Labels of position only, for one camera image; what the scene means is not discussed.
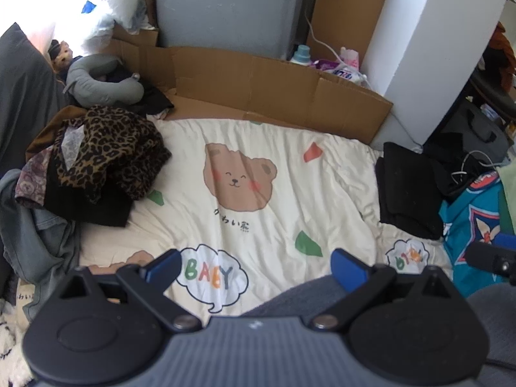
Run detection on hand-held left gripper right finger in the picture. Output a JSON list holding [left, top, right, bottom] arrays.
[[310, 249, 465, 332]]

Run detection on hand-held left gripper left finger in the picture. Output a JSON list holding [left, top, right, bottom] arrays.
[[54, 249, 202, 333]]

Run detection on leopard print garment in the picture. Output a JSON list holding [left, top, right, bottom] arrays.
[[56, 107, 173, 204]]

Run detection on crumpled black clothes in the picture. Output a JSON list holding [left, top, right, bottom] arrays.
[[99, 66, 176, 118]]

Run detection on green cloth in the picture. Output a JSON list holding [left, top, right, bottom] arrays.
[[498, 164, 516, 235]]

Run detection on teal printed cloth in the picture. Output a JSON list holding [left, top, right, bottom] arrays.
[[439, 169, 516, 297]]

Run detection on person's grey trouser leg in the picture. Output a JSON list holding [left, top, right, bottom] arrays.
[[465, 282, 516, 372], [242, 276, 343, 325]]

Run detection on large black garment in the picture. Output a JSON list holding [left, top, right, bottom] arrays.
[[44, 157, 134, 228]]

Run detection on folded black garment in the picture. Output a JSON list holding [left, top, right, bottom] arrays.
[[377, 141, 446, 239]]

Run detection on cream bear printed blanket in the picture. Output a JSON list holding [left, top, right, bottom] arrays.
[[16, 115, 454, 323]]

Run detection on grey denim garment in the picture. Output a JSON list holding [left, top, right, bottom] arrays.
[[0, 169, 81, 323]]

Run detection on black chair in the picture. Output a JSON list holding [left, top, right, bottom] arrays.
[[470, 64, 516, 109]]

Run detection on purple paisley garment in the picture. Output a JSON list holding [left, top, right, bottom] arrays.
[[15, 147, 55, 210]]

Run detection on white fluffy rug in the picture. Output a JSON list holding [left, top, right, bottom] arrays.
[[0, 298, 37, 387]]

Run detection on brown garment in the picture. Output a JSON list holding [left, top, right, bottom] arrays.
[[26, 105, 87, 162]]

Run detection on brown jacket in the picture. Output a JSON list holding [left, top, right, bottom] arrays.
[[481, 22, 516, 89]]

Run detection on white printed bag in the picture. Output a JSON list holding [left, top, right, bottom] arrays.
[[331, 66, 369, 87]]

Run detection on flat cardboard sheet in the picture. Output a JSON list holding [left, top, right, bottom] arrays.
[[109, 38, 393, 146]]

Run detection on grey neck pillow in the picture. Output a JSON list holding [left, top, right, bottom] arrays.
[[64, 54, 145, 107]]

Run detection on detergent bottle with blue cap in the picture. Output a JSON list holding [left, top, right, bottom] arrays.
[[289, 44, 313, 65]]

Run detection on dark grey pillow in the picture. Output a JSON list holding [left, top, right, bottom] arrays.
[[0, 22, 67, 186]]

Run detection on brown plush toy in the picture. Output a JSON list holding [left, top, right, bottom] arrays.
[[47, 39, 73, 75]]

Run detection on small cardboard box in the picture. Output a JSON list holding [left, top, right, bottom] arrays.
[[111, 20, 160, 49]]

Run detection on tall cardboard box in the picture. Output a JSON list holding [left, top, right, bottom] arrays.
[[306, 0, 398, 69]]

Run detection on white plastic bag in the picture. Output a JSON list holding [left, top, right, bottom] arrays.
[[76, 0, 156, 49]]

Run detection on white earphone cable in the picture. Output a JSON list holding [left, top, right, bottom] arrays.
[[451, 151, 501, 184]]

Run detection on grey bag with black handles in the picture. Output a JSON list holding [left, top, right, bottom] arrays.
[[439, 101, 511, 166]]

